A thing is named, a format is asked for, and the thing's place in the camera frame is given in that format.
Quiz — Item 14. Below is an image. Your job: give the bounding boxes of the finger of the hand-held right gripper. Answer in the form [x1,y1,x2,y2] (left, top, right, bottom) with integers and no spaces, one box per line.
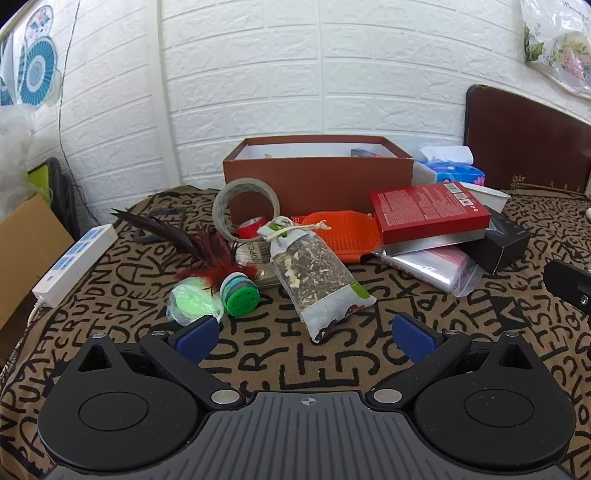
[542,258,591,319]

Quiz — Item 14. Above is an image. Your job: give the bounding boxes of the pack of clear zip bags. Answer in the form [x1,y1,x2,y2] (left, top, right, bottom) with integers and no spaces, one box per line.
[374,231,483,297]

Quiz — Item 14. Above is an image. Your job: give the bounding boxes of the white bowl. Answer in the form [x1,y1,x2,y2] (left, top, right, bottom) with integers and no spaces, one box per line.
[459,181,512,213]

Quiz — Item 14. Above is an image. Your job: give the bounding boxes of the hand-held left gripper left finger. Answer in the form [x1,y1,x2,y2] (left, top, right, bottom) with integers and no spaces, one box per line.
[76,314,241,411]

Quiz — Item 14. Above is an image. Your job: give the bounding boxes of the lime green panel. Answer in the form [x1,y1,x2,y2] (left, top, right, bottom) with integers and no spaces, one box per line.
[28,162,51,204]

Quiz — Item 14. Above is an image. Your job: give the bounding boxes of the round silver tin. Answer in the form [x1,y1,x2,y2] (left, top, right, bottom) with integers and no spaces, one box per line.
[235,240,279,291]

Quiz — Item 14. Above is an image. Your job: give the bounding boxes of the black bag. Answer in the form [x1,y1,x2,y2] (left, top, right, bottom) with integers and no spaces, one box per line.
[46,157,79,241]

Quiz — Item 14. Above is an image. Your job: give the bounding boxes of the orange silicone brush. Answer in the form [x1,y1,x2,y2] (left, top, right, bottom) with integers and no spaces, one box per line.
[291,210,384,265]

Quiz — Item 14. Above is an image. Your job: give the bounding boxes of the red tape roll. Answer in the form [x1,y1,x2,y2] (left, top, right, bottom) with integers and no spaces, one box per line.
[238,216,273,241]

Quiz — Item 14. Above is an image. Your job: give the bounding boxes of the green item in plastic wrap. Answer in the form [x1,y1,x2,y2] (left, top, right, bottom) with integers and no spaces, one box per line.
[166,276,227,324]

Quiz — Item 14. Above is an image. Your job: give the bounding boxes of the floral wall poster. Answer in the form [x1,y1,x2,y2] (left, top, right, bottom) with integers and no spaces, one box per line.
[519,0,591,100]

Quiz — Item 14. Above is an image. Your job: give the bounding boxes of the thin black wall cable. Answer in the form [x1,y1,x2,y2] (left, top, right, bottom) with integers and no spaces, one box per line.
[58,0,100,224]

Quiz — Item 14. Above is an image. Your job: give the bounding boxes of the plain open cardboard carton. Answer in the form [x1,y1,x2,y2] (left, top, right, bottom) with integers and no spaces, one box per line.
[0,193,75,356]

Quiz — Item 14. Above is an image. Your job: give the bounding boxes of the black carton box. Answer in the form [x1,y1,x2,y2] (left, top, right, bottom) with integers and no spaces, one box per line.
[471,208,532,275]

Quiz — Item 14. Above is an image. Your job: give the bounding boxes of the brown cardboard box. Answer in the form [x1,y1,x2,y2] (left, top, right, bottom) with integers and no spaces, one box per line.
[222,135,415,217]

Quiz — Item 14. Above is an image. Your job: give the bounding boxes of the translucent plastic bag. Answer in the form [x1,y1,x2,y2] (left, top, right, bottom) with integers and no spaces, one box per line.
[0,104,38,222]

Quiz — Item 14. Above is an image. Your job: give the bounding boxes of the letter print tablecloth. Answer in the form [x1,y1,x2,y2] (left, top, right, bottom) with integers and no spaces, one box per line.
[0,184,591,480]

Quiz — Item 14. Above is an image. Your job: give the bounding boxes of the blue fan wall poster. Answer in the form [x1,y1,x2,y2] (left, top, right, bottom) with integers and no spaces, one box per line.
[0,4,63,108]

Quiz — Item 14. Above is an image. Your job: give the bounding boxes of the dried herb sachet bag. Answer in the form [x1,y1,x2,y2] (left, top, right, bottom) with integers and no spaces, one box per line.
[257,216,377,343]

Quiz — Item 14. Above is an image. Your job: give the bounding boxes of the blue tissue pack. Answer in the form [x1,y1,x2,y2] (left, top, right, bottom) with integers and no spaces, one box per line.
[413,145,486,188]

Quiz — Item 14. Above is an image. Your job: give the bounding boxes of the dark brown headboard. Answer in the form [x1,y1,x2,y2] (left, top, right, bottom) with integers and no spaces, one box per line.
[464,84,591,199]

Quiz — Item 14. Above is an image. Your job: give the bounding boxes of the white power strip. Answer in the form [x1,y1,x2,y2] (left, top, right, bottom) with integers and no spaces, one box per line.
[31,224,120,309]

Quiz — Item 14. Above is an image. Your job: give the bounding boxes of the red carton box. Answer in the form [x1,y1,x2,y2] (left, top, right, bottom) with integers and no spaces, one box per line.
[368,181,491,245]

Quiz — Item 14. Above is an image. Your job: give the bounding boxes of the clear tape roll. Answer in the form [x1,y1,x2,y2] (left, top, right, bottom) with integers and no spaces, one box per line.
[212,178,281,243]

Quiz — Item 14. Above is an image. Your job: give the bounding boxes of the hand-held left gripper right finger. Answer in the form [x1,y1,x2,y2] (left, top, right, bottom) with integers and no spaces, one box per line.
[365,311,539,411]

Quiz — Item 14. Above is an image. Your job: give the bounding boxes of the feather shuttlecock with green base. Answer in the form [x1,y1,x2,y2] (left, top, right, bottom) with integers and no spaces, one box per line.
[111,209,262,318]

